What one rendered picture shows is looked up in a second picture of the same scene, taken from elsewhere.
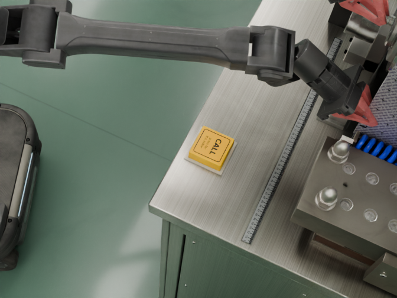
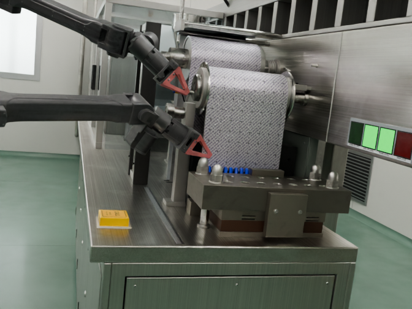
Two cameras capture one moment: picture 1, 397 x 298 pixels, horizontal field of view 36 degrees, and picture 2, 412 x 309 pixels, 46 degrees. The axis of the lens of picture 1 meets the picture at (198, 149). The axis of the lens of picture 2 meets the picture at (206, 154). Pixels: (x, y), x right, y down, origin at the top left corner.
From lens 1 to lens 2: 0.98 m
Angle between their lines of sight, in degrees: 59
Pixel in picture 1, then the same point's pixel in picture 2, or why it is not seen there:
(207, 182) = (125, 232)
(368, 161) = not seen: hidden behind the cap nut
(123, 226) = not seen: outside the picture
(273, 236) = (194, 239)
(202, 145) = (106, 214)
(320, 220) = (222, 188)
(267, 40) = (137, 97)
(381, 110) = (211, 140)
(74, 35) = (11, 97)
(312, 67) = (165, 115)
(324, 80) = (175, 122)
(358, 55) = not seen: hidden behind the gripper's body
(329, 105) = (183, 140)
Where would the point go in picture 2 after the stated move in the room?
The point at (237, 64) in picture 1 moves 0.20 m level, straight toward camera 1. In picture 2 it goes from (127, 106) to (159, 116)
